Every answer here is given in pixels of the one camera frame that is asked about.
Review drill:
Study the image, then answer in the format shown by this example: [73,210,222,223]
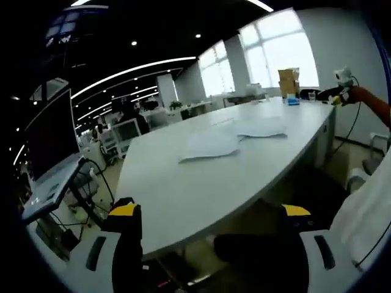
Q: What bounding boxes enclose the hanging ceiling display screen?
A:
[45,11,81,47]

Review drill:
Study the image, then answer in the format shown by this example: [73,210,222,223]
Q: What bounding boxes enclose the white mesh office chair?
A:
[110,118,142,160]

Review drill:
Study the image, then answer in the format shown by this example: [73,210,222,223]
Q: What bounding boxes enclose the brown cardboard box stack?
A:
[277,67,301,99]

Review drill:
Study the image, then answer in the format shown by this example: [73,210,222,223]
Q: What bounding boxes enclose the grey office chair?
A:
[362,131,386,176]

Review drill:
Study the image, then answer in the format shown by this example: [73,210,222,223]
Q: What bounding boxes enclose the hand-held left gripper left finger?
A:
[65,197,144,293]

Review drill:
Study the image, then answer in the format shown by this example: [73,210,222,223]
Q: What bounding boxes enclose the person's right hand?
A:
[346,86,362,106]

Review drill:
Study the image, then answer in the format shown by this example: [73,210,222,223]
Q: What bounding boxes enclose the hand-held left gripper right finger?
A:
[279,203,364,293]

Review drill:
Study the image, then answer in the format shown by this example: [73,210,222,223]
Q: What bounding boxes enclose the black office chair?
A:
[213,198,309,293]

